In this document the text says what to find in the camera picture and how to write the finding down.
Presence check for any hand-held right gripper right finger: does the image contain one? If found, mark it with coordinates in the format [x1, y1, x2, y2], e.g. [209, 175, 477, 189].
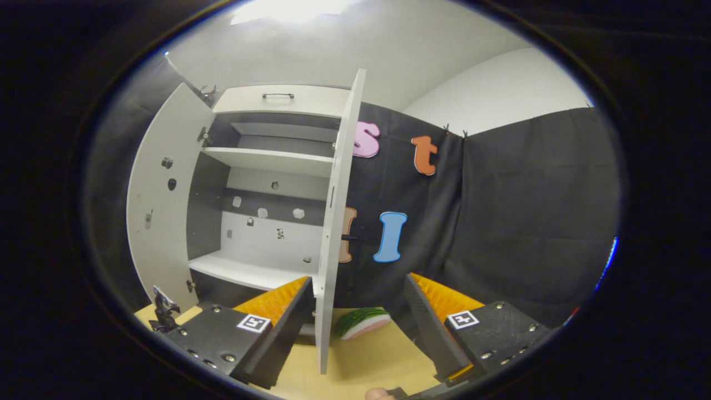
[403, 272, 552, 387]

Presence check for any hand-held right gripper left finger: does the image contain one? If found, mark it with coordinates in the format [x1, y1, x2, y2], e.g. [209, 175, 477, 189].
[166, 276, 315, 389]

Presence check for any white cabinet door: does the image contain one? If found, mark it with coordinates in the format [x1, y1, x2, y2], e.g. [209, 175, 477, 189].
[127, 83, 216, 313]
[314, 68, 367, 374]

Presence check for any white and grey cabinet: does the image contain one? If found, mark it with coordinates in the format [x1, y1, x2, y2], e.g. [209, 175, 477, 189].
[186, 83, 353, 337]

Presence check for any white cabinet shelf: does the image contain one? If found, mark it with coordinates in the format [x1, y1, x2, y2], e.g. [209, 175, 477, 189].
[203, 146, 335, 178]

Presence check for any toy watermelon slice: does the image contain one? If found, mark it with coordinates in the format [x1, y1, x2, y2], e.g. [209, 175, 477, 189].
[333, 307, 392, 341]

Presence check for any ceiling light panel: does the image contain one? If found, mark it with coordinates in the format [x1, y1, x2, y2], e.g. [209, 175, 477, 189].
[229, 0, 356, 26]

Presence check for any white drawer with black handle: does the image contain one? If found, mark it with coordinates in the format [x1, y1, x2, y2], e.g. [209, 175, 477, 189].
[213, 84, 352, 119]

